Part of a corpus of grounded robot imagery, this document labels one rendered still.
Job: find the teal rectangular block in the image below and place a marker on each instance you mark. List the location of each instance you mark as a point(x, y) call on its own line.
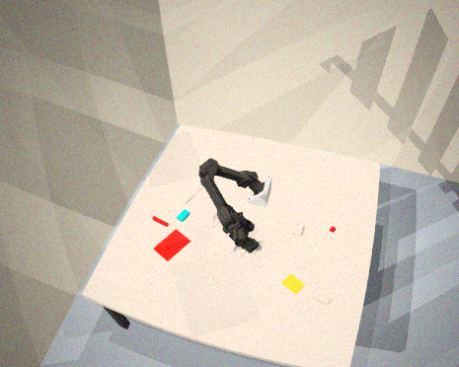
point(185, 214)

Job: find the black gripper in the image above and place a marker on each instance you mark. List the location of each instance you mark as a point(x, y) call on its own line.
point(252, 242)

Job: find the yellow flat plate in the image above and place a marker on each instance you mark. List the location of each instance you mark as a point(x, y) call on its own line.
point(291, 282)

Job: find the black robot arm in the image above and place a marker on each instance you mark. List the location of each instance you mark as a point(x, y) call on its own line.
point(226, 213)

